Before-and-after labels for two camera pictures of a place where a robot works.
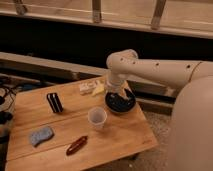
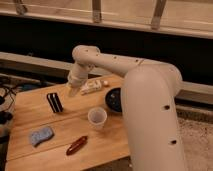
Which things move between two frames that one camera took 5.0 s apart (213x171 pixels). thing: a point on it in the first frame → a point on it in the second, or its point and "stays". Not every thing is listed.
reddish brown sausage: [76, 145] stays
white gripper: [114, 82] → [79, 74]
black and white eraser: [54, 101] stays
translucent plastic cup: [97, 118] stays
